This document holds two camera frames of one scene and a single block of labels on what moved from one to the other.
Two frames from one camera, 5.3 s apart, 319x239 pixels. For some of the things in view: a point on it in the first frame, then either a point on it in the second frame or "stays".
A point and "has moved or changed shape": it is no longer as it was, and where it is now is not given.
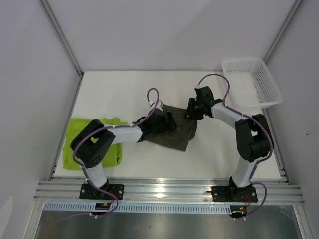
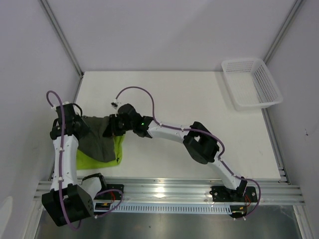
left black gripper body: x=162 y=126 → x=83 y=127
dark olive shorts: x=181 y=137 has moved or changed shape
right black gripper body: x=199 y=112 → x=118 y=126
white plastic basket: x=252 y=86 stays
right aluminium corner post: x=282 y=32 stays
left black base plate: x=87 y=191 stays
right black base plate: x=227 y=193 stays
